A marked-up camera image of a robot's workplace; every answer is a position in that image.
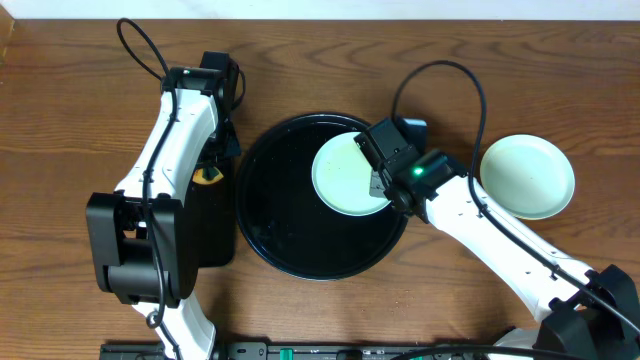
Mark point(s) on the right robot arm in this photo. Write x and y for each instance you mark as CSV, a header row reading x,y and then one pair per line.
x,y
582,313

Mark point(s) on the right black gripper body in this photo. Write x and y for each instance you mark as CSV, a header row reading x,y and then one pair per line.
x,y
381,185

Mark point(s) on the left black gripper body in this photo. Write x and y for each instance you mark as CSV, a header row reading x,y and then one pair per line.
x,y
215,206

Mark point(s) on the light blue plate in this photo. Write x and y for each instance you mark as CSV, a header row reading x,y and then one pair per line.
x,y
528,176
344,180

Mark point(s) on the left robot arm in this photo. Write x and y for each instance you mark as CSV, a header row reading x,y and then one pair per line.
x,y
172,214

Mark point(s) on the rectangular black tray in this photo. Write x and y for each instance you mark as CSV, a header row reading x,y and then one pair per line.
x,y
214,217

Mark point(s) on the black aluminium rail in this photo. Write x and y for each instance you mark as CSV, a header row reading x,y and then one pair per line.
x,y
260,351

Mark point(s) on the round black tray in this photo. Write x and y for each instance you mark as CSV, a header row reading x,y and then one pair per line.
x,y
285,221

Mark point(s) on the green and yellow sponge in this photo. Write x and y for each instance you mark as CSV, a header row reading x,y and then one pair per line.
x,y
207,176

